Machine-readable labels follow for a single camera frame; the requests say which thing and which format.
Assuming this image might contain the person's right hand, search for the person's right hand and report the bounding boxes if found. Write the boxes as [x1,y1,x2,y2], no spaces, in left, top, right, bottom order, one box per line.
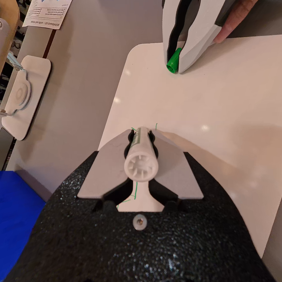
[214,0,258,44]

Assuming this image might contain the printed instruction paper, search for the printed instruction paper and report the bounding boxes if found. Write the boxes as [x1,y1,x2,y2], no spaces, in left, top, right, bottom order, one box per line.
[22,0,72,29]

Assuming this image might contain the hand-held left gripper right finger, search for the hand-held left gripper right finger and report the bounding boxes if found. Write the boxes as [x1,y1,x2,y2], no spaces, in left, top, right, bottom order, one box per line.
[149,130,204,200]

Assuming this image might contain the green dry-erase marker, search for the green dry-erase marker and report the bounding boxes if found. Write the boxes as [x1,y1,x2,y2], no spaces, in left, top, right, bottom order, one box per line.
[124,127,159,183]

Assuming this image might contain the white whiteboard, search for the white whiteboard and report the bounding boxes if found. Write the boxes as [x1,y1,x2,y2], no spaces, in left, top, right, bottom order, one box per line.
[97,35,282,258]

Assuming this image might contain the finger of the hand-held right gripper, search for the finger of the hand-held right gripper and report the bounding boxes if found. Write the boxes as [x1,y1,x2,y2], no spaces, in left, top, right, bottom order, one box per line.
[178,0,229,74]
[162,0,188,65]

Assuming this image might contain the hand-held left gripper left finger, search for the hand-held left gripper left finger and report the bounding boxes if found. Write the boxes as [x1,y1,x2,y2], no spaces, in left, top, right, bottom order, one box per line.
[77,129,138,200]

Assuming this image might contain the blue storage bin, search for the blue storage bin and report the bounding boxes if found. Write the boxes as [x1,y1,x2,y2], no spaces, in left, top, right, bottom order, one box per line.
[0,171,47,282]

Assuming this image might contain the green marker cap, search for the green marker cap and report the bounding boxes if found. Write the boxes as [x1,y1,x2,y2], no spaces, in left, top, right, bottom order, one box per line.
[166,47,183,74]

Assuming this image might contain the white clipboard stand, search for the white clipboard stand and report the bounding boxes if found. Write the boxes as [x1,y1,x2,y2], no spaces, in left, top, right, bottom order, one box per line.
[0,18,51,141]

